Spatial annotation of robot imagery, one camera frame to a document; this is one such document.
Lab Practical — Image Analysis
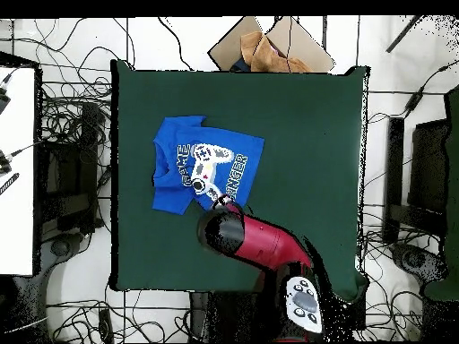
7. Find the black power adapter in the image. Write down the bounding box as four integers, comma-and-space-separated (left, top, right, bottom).
403, 89, 425, 117

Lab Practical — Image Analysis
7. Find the brown cardboard box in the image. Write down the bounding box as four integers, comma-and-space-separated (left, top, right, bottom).
207, 15, 336, 74

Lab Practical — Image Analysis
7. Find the black cable tangle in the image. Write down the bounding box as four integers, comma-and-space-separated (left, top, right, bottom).
37, 17, 113, 148
46, 299, 191, 344
359, 200, 426, 341

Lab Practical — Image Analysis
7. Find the dark blue cloth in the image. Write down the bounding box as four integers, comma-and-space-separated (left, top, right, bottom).
229, 57, 253, 73

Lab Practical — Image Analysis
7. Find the black table leg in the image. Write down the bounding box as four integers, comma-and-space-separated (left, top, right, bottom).
344, 292, 368, 331

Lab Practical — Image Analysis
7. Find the black rod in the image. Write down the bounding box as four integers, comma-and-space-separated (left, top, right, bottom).
385, 14, 426, 54

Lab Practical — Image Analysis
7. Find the black power strip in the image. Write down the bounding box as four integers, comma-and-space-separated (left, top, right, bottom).
98, 307, 115, 344

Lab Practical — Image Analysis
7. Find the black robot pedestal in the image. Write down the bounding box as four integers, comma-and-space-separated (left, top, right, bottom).
188, 290, 281, 343

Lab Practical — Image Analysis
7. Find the blue printed T-shirt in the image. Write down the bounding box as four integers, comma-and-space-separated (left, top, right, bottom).
151, 115, 265, 216

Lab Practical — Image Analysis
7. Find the dark green table cloth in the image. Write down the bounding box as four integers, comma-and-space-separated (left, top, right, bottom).
422, 84, 459, 303
108, 58, 370, 302

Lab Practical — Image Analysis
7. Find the tan cloth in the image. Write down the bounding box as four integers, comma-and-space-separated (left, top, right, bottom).
239, 30, 316, 73

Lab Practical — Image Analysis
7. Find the black ribbed strip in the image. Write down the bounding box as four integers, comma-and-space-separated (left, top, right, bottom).
0, 172, 21, 197

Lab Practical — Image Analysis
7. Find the black device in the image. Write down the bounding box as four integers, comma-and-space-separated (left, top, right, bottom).
0, 149, 14, 176
0, 85, 12, 116

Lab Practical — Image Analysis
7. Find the white table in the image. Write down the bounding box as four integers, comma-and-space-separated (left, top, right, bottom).
0, 53, 41, 278

